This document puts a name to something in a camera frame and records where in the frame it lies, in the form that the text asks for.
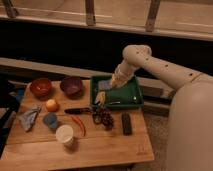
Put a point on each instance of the green plastic tray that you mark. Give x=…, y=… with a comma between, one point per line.
x=128, y=90

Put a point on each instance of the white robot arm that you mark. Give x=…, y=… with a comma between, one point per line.
x=190, y=135

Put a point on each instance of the red chili pepper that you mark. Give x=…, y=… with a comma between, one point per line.
x=78, y=121

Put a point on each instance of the orange fruit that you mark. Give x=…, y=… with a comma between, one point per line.
x=52, y=105

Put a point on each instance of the dark grape bunch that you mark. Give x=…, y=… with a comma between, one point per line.
x=102, y=115

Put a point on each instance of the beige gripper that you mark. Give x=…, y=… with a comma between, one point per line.
x=116, y=81

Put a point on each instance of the purple bowl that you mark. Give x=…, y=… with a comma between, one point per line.
x=71, y=85

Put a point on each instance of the grey sponge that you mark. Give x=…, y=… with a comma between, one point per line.
x=104, y=85

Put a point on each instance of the black rectangular block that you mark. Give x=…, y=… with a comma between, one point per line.
x=126, y=124

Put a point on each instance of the red bowl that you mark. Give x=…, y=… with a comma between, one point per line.
x=40, y=87

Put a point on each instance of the white cup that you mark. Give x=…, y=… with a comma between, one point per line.
x=65, y=135

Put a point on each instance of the grey cloth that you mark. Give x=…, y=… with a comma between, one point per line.
x=27, y=119

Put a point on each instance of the yellow banana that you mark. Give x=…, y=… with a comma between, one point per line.
x=100, y=98

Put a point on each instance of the wooden cutting board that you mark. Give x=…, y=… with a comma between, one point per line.
x=93, y=147

